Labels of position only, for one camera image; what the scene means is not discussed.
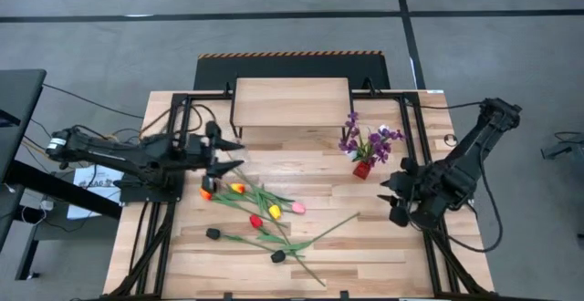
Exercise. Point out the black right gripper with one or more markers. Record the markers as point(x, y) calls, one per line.
point(422, 189)

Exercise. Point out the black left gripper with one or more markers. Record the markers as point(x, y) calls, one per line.
point(191, 152)

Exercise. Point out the yellow and red tulip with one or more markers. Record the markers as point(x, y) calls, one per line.
point(237, 188)

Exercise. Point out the red glass vase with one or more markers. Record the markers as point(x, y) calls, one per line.
point(361, 171)

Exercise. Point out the purple artificial flower bunch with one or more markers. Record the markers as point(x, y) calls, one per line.
point(381, 146)

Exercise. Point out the pink tulip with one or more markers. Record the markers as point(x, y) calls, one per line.
point(298, 208)

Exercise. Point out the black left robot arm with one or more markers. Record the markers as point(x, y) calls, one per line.
point(114, 152)

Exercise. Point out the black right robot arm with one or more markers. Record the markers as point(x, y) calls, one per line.
point(479, 141)

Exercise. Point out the wooden shelf with black legs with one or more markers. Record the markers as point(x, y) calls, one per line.
point(292, 102)

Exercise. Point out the orange tulip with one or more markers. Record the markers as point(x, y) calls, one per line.
point(205, 194)

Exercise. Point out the dark maroon tulip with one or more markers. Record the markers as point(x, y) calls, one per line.
point(274, 197)

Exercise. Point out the black tulip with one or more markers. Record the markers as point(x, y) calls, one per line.
point(212, 233)
point(278, 256)

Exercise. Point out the black floor mat striped edge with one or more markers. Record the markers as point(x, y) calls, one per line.
point(292, 68)

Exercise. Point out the black table clamp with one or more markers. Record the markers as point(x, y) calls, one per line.
point(344, 294)
point(226, 295)

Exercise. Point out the white printed paper sheet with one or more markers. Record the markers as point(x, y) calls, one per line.
point(91, 200)

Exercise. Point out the grey floor stand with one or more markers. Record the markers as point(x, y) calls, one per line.
point(563, 148)

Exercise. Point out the white power adapter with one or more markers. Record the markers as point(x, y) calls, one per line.
point(45, 205)

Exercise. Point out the dark grey desk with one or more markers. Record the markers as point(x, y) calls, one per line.
point(18, 109)

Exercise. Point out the black aluminium table frame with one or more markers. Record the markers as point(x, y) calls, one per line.
point(205, 96)

